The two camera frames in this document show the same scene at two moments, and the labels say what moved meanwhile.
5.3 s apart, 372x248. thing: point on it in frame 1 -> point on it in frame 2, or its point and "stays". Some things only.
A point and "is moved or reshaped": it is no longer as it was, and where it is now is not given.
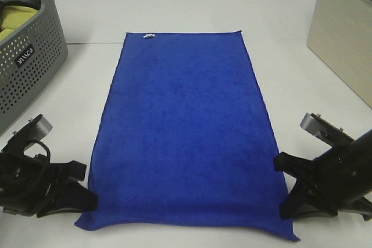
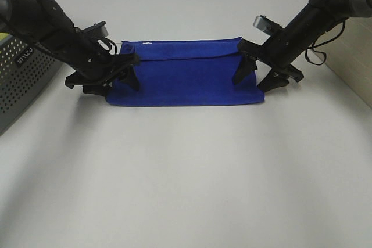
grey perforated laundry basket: x=30 y=58 stays
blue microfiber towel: x=185 y=140 is moved or reshaped
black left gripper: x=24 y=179 -> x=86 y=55
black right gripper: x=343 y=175 -> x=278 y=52
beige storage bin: x=340 y=30 stays
